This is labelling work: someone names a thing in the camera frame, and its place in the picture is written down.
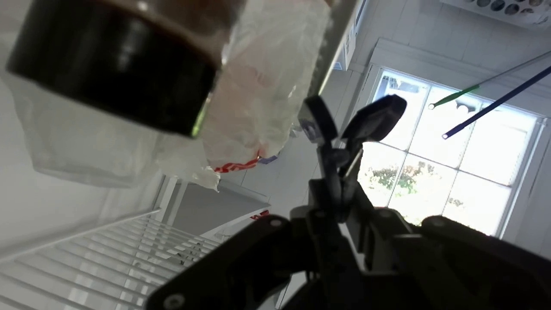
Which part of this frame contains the bright window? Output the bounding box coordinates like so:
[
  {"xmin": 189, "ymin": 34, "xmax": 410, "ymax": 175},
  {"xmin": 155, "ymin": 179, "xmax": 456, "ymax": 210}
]
[{"xmin": 358, "ymin": 67, "xmax": 544, "ymax": 237}]

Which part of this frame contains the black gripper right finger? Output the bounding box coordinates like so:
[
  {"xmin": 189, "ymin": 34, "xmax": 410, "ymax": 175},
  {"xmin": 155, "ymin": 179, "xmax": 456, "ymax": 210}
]
[{"xmin": 343, "ymin": 170, "xmax": 551, "ymax": 310}]

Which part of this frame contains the white perforated basket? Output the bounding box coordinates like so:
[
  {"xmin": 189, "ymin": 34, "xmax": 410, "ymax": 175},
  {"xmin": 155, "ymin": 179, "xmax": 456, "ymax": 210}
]
[{"xmin": 437, "ymin": 0, "xmax": 551, "ymax": 27}]

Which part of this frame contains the thin green rod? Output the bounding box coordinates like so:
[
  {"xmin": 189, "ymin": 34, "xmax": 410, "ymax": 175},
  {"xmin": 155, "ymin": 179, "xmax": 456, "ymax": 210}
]
[{"xmin": 429, "ymin": 50, "xmax": 551, "ymax": 110}]

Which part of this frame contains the jar with dark lid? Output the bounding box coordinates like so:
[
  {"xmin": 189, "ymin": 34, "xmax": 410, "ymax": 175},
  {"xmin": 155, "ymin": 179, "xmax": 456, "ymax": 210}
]
[{"xmin": 5, "ymin": 0, "xmax": 246, "ymax": 137}]

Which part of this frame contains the black clip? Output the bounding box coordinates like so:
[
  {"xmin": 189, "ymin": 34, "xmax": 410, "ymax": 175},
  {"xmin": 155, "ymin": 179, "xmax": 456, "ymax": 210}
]
[{"xmin": 298, "ymin": 93, "xmax": 410, "ymax": 191}]

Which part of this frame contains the thin blue rod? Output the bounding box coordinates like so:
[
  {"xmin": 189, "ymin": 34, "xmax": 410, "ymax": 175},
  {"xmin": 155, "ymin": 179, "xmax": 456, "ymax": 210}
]
[{"xmin": 441, "ymin": 63, "xmax": 551, "ymax": 141}]

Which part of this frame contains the white wire door rack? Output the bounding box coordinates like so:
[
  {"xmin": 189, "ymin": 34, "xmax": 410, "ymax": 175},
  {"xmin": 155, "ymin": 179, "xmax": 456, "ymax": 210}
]
[{"xmin": 0, "ymin": 205, "xmax": 277, "ymax": 310}]

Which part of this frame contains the clear plastic bag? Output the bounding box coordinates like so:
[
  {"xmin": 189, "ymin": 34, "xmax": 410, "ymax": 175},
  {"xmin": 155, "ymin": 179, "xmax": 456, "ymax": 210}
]
[{"xmin": 10, "ymin": 0, "xmax": 336, "ymax": 194}]

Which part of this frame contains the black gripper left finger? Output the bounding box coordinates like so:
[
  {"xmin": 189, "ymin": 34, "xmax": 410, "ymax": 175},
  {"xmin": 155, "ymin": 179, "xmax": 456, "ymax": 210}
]
[{"xmin": 145, "ymin": 177, "xmax": 348, "ymax": 310}]

